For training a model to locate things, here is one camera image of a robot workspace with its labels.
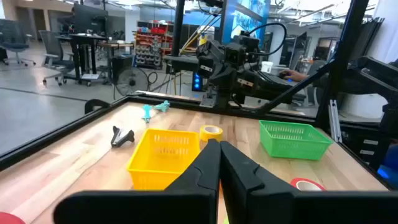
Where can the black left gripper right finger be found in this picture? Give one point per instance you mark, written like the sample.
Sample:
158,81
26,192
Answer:
248,202

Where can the black aluminium rig frame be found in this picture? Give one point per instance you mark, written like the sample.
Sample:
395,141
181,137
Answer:
62,132

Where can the black standing desk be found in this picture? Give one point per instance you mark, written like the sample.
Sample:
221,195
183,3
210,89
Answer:
84,37

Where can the yellow container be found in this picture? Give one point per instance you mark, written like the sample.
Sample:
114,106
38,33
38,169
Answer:
203,39

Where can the black floor fan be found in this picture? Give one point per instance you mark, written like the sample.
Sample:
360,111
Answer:
132,81

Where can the yellow tape roll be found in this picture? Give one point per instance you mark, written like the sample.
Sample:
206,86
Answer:
206,135

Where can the computer with blue lights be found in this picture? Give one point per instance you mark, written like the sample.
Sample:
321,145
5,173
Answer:
197,82

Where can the black drawer cabinet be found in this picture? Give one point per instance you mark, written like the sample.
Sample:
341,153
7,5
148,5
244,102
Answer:
357,146

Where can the black keyboard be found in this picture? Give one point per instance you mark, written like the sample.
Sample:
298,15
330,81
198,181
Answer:
270,77

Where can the green plastic basket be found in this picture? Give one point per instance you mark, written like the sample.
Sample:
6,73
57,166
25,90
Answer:
295,151

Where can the black staple remover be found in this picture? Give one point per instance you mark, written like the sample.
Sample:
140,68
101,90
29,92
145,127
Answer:
119,138

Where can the dark blue office chair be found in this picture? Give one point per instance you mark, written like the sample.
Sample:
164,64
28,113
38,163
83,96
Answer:
14,34

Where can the white cup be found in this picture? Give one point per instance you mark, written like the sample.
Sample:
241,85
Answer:
266,67

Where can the yellow plastic basket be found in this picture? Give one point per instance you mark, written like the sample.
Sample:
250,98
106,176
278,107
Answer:
149,174

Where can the person's forearm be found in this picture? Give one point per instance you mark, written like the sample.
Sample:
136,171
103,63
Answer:
300,76

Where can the black vertical pole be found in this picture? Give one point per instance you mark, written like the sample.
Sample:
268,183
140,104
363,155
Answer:
178,28

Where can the black table clamp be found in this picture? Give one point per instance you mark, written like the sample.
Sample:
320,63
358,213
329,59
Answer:
96,104

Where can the wooden top desk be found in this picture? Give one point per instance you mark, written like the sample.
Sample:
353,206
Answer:
115,44

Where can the grey mesh office chair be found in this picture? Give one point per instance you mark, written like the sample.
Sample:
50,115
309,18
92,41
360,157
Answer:
51,43

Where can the blue display screen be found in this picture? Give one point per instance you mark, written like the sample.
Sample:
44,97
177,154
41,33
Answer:
245,18

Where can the red tape roll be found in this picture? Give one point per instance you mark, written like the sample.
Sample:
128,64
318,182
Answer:
295,182

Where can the silver metal bracket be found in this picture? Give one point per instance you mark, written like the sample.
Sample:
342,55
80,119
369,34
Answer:
334,121

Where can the teal staple remover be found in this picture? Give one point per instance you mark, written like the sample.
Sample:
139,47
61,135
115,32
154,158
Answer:
163,106
146,112

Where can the red desk lamp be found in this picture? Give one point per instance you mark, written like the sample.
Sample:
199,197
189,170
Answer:
9,219

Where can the red parts bin shelf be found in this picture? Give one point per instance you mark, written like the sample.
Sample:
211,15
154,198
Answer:
149,53

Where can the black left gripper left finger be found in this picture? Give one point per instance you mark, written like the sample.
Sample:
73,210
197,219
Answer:
192,205

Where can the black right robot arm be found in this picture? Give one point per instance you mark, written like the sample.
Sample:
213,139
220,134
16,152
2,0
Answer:
270,90

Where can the black box cabinet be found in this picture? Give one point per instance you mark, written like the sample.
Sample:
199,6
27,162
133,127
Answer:
121,62

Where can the black computer monitor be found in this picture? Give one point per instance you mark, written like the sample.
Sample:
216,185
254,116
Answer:
90,18

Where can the person's hand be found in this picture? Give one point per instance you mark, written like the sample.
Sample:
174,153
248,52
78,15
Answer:
286,74

